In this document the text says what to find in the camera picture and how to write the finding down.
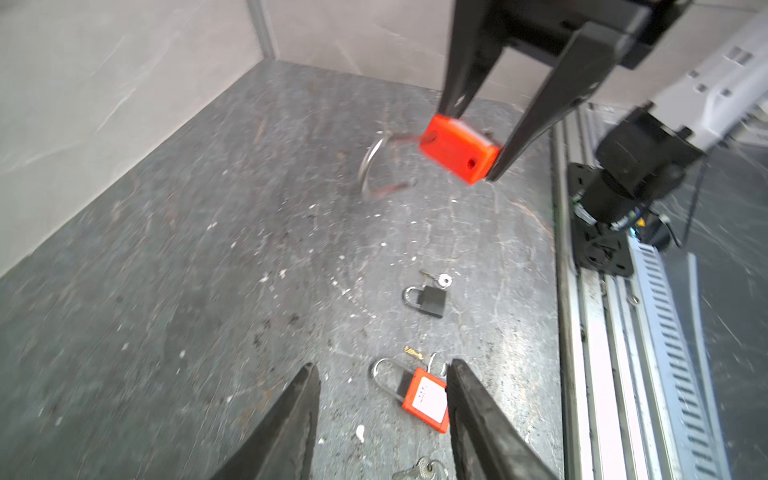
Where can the silver key with ring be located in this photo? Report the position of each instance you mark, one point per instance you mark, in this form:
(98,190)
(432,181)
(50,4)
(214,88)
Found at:
(424,469)
(441,280)

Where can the small red padlock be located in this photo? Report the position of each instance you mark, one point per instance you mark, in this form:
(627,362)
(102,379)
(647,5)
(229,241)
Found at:
(452,143)

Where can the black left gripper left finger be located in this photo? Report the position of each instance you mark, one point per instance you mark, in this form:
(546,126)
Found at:
(282,444)

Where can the aluminium frame rail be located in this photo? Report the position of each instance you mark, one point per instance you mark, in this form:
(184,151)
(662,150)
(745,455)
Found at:
(262,28)

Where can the red long-shackle padlock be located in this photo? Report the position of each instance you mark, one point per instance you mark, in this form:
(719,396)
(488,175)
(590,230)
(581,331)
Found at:
(425,397)

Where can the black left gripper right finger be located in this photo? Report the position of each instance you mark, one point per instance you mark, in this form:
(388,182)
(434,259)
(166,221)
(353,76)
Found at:
(485,444)

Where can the black padlock near key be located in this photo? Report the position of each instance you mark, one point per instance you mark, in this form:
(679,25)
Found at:
(427,300)

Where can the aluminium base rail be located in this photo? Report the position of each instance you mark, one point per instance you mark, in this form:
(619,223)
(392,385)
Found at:
(638,398)

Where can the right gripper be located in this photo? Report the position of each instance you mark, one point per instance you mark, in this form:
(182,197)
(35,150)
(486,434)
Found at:
(541,29)

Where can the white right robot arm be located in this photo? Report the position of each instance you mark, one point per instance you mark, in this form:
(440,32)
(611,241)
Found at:
(647,154)

